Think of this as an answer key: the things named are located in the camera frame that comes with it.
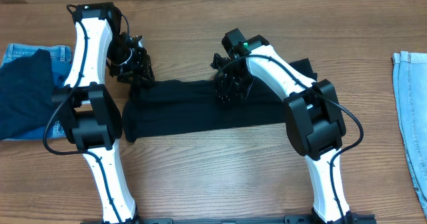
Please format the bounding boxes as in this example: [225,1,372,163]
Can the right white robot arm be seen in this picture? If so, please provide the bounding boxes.
[211,29,350,223]

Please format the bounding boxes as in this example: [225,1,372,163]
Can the black t-shirt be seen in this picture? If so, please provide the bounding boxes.
[121,57,318,143]

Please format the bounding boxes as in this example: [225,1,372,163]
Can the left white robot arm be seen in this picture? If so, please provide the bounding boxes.
[50,2,155,223]

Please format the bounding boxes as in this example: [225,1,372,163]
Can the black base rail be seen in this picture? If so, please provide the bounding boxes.
[79,213,378,224]

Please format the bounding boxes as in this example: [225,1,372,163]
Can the light blue denim garment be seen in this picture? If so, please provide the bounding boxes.
[392,51,426,213]

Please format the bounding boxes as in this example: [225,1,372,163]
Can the folded blue denim jeans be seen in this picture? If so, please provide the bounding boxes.
[1,43,71,141]

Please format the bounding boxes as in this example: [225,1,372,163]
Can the folded navy blue garment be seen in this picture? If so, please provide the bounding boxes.
[1,49,55,140]

